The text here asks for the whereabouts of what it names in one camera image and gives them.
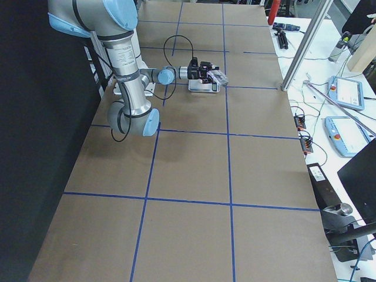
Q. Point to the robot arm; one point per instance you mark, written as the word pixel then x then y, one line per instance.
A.
pixel 115 23

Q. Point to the far orange connector block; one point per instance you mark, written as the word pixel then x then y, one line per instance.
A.
pixel 300 122

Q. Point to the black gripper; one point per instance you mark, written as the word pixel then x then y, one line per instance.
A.
pixel 194 73

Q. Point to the near orange connector block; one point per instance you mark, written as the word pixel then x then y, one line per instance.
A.
pixel 306 144

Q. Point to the silver kitchen scale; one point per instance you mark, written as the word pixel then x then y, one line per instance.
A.
pixel 196 85

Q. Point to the metal rod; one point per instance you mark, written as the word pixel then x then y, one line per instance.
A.
pixel 332 102

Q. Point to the black box white label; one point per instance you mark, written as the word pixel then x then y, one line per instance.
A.
pixel 316 173

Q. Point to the aluminium frame post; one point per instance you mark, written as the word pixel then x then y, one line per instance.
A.
pixel 307 40

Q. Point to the far teach pendant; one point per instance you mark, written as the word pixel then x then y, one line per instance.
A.
pixel 346 92

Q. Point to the near teach pendant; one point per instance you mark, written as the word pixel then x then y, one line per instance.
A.
pixel 346 135

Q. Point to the clear glass sauce bottle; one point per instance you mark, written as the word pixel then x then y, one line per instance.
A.
pixel 219 77

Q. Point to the teach pendant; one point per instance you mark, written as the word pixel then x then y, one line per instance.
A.
pixel 346 135
pixel 346 92

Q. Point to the black monitor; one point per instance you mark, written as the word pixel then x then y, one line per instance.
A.
pixel 358 180

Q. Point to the black clamp stand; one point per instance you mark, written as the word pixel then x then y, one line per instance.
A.
pixel 346 236

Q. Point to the orange connector block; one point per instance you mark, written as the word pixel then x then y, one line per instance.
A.
pixel 306 144
pixel 300 122

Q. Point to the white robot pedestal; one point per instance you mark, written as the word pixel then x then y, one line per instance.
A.
pixel 124 58

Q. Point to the red cylinder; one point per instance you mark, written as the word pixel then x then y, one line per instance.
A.
pixel 273 11

